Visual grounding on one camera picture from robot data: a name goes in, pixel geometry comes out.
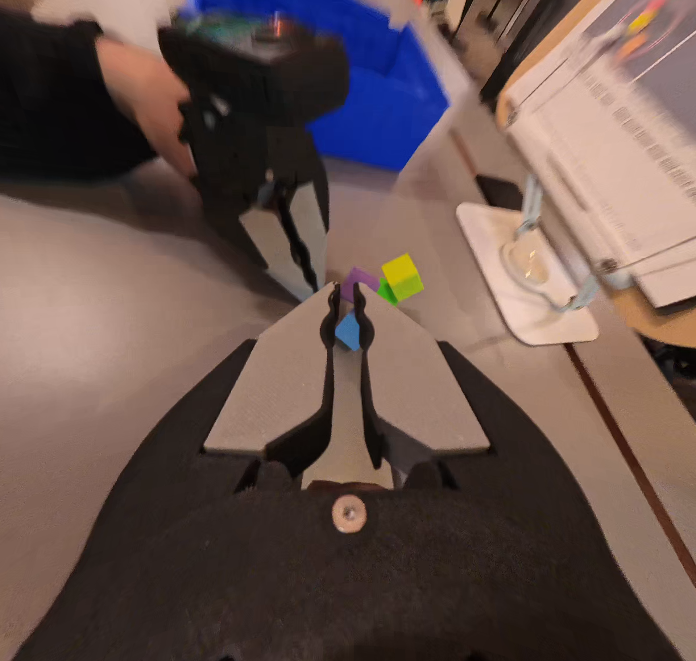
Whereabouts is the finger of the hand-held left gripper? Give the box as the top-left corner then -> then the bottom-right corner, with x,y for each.
238,206 -> 319,303
279,179 -> 330,292

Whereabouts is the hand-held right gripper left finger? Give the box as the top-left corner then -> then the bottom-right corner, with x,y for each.
204,283 -> 340,478

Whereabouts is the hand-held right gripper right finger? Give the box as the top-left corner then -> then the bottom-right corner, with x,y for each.
353,283 -> 491,471

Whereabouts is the purple foam cube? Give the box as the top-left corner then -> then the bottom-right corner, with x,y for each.
340,267 -> 381,303

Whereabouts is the light blue foam cube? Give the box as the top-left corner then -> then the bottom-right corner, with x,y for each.
334,309 -> 364,352

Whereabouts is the yellow foam cube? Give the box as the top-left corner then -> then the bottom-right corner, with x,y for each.
381,253 -> 425,301

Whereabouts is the person's left hand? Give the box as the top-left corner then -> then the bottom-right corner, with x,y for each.
95,39 -> 198,177

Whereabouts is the blue plastic bin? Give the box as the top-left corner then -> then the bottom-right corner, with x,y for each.
187,0 -> 452,171

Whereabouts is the white document stand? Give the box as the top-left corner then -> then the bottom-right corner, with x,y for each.
457,0 -> 696,346

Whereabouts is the printed instruction sheet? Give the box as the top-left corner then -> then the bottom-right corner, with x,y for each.
508,0 -> 696,308

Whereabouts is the black table cable cover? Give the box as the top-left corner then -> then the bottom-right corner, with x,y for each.
476,174 -> 525,210

